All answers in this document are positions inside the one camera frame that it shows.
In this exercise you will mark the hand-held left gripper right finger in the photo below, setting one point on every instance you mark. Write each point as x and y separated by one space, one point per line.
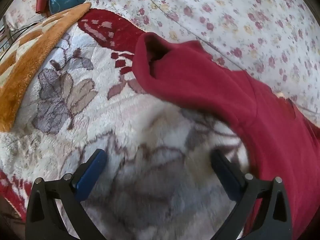
226 177

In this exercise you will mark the orange patterned blanket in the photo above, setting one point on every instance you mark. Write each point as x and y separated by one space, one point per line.
22 67

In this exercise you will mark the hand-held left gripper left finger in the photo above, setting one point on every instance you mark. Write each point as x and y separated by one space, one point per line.
91 175

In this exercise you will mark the floral print bedsheet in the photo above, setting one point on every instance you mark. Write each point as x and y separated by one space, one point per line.
225 17

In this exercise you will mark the white floral fleece blanket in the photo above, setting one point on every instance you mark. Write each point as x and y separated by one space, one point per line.
100 120

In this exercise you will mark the dark red sweater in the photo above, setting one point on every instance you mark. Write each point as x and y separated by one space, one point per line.
200 80

